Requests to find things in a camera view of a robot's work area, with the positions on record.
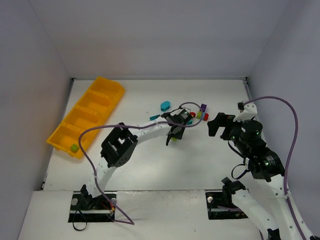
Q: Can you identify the green blue red lego stack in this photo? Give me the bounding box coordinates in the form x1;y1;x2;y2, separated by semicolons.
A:
196;111;209;121

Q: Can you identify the purple small lego cube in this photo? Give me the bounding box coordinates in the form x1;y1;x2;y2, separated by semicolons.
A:
200;103;207;113

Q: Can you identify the rainbow curved lego stack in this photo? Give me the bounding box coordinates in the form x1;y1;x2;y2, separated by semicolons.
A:
187;112;196;125

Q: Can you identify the small green lego brick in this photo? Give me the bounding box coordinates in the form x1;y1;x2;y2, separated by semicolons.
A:
70;144;79;153

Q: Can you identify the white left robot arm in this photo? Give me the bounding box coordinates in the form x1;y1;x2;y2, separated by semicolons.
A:
80;109;193;205

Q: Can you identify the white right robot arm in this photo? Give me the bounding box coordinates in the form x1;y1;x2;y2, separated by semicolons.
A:
207;112;319;240

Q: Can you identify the teal flat lego brick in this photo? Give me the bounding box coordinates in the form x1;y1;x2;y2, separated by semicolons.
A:
149;114;161;121

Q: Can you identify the teal rounded lego brick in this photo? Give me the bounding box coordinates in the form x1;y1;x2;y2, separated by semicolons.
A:
160;101;171;112

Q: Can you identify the yellow divided plastic tray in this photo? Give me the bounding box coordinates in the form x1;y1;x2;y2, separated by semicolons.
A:
46;76;125;159

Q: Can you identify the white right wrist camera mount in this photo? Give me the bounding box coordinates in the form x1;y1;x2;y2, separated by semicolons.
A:
233;101;258;122

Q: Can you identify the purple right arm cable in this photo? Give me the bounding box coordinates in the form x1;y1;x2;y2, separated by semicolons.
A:
217;95;310;240

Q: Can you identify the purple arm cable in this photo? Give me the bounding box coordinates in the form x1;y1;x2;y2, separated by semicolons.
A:
78;101;204;226
217;95;310;240

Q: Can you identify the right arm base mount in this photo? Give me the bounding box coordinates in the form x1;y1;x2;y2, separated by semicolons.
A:
205;190;248;220

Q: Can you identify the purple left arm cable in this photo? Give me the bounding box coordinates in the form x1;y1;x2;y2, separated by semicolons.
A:
78;101;204;226

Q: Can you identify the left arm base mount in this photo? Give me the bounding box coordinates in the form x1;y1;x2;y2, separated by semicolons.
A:
68;191;116;223

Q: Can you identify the black loop cable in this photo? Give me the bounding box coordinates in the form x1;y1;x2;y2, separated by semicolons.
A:
72;209;88;231

